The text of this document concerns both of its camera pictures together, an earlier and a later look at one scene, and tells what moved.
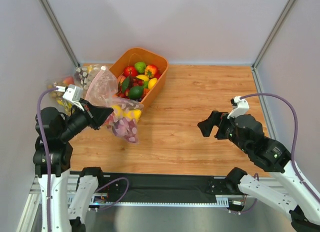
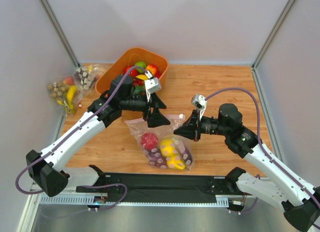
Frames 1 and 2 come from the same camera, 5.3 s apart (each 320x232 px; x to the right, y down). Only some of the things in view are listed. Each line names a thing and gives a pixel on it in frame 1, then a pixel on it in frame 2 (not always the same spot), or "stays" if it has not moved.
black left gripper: (89, 116) → (149, 109)
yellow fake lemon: (151, 82) → (142, 76)
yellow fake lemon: (133, 113) → (168, 148)
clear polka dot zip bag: (101, 90) → (164, 149)
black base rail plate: (162, 187) stays
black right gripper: (220, 127) → (197, 128)
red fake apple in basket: (130, 71) stays
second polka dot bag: (85, 75) stays
